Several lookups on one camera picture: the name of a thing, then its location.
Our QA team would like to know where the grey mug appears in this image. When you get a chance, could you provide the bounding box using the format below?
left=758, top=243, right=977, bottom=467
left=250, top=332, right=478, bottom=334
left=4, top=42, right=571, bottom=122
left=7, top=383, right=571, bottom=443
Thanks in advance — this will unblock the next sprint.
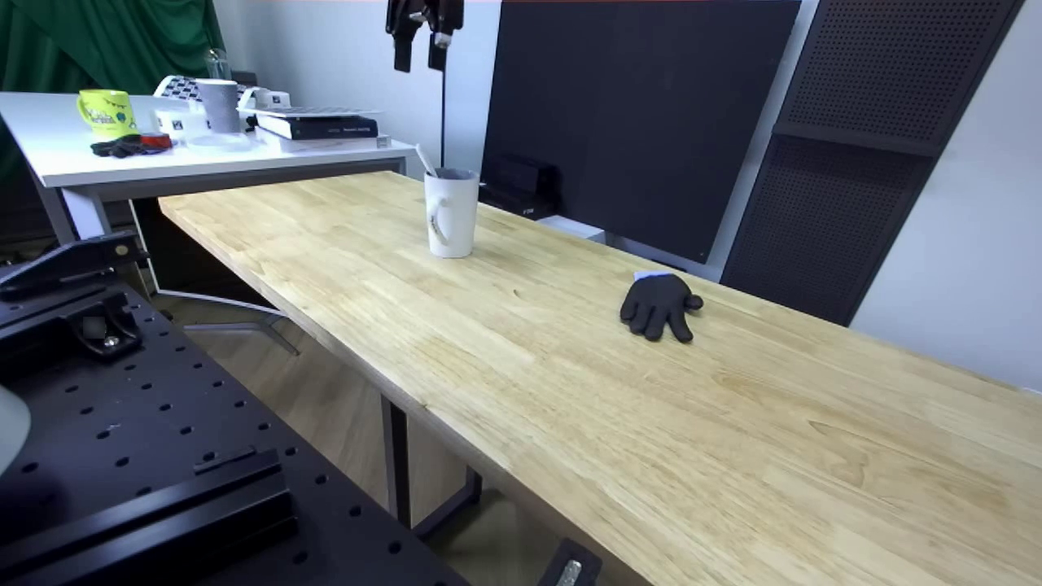
left=191, top=76, right=247, bottom=137

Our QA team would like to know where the white ceramic mug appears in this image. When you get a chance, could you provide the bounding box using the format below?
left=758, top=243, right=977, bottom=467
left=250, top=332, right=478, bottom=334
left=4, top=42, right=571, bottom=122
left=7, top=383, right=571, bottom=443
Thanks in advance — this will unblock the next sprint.
left=421, top=165, right=482, bottom=264

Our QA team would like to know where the black book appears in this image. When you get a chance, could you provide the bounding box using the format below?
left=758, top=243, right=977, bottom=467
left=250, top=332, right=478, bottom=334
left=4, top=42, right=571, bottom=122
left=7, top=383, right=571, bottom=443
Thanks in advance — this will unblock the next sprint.
left=254, top=110, right=381, bottom=147

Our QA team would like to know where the small white object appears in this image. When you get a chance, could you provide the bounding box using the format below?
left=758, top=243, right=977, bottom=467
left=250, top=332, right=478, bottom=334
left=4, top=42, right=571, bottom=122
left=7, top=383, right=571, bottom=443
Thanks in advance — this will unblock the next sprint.
left=236, top=85, right=296, bottom=117

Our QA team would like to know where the white patterned box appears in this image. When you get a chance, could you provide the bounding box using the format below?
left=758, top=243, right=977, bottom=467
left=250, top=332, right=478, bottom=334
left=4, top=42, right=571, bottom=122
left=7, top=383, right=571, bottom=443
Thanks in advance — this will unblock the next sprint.
left=151, top=72, right=213, bottom=142

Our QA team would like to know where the green curtain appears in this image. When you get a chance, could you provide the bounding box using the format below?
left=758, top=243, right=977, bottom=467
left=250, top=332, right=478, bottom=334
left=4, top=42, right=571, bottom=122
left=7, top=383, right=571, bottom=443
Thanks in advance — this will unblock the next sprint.
left=0, top=0, right=229, bottom=99

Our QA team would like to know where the yellow-green cup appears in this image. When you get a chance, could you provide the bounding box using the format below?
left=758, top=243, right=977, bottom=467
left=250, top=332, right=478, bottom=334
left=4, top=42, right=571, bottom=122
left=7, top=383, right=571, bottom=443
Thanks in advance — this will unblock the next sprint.
left=74, top=88, right=142, bottom=141

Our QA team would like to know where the black work glove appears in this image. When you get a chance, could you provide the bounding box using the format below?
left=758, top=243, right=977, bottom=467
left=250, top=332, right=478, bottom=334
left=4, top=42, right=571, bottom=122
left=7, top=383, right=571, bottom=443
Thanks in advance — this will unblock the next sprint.
left=615, top=269, right=707, bottom=347

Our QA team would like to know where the white desk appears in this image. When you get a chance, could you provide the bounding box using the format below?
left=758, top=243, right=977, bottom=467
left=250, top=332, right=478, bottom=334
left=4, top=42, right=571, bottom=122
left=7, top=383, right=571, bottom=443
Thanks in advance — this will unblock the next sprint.
left=0, top=88, right=421, bottom=246

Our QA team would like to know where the black flat metal plate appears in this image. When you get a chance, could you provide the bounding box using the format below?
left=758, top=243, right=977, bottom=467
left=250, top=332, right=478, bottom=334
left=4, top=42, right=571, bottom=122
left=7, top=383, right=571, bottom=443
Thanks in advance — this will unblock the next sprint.
left=0, top=231, right=146, bottom=303

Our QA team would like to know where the black perforated cabinet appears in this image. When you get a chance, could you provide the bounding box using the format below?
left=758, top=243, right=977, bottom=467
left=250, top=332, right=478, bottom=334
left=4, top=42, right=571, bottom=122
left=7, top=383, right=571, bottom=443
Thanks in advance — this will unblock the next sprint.
left=720, top=0, right=1028, bottom=328

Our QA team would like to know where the white round disc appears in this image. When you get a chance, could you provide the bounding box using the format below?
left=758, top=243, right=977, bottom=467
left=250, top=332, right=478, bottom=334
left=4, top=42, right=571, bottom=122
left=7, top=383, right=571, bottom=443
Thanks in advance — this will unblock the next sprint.
left=0, top=383, right=32, bottom=475

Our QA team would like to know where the black solid wall panel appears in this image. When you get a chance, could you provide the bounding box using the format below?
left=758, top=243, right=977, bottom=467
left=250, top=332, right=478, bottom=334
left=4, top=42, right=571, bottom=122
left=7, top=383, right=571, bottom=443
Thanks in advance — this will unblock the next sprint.
left=478, top=0, right=804, bottom=267

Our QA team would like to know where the white frame post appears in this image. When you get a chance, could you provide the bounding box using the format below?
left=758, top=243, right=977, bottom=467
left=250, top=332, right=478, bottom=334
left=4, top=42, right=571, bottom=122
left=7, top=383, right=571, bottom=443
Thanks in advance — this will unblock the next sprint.
left=699, top=0, right=825, bottom=283

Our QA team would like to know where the black bracket with bolts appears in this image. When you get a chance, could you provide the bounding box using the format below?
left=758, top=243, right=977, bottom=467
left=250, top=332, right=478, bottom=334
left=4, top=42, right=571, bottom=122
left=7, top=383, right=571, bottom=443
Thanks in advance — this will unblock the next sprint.
left=69, top=306, right=146, bottom=361

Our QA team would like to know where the black table leg frame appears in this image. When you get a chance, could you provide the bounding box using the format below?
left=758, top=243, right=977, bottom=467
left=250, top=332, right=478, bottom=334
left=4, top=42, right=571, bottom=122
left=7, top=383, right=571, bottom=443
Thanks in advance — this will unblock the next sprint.
left=377, top=393, right=485, bottom=544

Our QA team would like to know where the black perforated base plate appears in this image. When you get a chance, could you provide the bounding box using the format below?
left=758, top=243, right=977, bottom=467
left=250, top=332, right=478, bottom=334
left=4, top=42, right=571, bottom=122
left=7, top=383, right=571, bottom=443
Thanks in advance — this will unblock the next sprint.
left=0, top=274, right=473, bottom=586

